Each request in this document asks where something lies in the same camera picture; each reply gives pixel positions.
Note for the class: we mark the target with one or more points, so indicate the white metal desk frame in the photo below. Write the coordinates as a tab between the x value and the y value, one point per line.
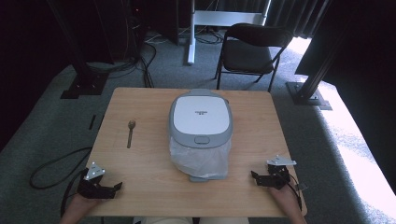
199	18

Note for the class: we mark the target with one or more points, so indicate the dark curtain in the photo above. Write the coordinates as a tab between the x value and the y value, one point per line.
289	15

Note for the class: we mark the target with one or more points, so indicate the brown spoon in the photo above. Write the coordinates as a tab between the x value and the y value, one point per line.
130	133

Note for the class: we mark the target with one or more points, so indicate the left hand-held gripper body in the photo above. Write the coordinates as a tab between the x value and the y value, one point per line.
93	188

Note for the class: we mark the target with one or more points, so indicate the black tape strip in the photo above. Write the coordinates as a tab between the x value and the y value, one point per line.
92	122
101	121

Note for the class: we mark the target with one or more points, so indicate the grey tape piece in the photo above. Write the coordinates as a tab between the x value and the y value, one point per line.
301	186

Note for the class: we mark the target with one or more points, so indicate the grey white lidded trash bin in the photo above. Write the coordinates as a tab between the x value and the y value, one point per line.
200	115

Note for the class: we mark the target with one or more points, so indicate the person's left hand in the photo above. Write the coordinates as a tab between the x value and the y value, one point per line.
79	205

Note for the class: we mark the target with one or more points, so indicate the clear plastic bin liner bag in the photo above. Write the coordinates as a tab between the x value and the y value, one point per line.
199	160

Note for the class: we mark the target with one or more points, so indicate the person's right hand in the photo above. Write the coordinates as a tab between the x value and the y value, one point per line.
285	199

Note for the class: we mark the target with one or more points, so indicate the black folding chair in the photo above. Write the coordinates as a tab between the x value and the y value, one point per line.
246	54

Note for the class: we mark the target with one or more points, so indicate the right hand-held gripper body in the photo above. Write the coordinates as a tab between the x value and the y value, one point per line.
278	174

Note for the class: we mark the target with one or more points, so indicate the black metal stand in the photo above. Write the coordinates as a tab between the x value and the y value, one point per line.
306	91
84	81

